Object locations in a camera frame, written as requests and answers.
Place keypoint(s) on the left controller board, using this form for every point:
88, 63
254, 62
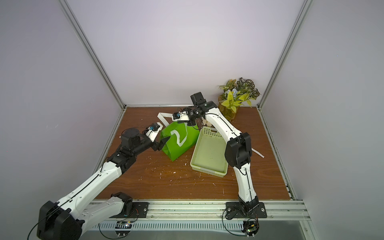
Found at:
122, 229

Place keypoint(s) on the potted artificial plant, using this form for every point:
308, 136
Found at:
235, 94

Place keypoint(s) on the green insulated delivery bag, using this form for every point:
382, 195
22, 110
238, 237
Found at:
181, 137

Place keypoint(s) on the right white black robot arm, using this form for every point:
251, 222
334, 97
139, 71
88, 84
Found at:
238, 150

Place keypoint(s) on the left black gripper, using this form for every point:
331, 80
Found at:
160, 145

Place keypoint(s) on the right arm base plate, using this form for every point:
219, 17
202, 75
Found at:
235, 210

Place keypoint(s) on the right controller board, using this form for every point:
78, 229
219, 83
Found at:
251, 227

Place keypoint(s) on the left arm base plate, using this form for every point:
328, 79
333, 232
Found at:
134, 210

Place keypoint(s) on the beige rubber glove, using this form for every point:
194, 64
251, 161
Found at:
207, 123

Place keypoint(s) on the light green plastic basket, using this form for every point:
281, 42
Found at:
209, 153

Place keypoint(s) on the aluminium front rail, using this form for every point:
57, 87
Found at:
204, 210

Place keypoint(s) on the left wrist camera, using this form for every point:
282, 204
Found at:
151, 132

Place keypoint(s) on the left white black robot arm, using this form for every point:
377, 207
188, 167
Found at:
70, 217

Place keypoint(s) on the controller board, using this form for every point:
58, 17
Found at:
251, 227
122, 229

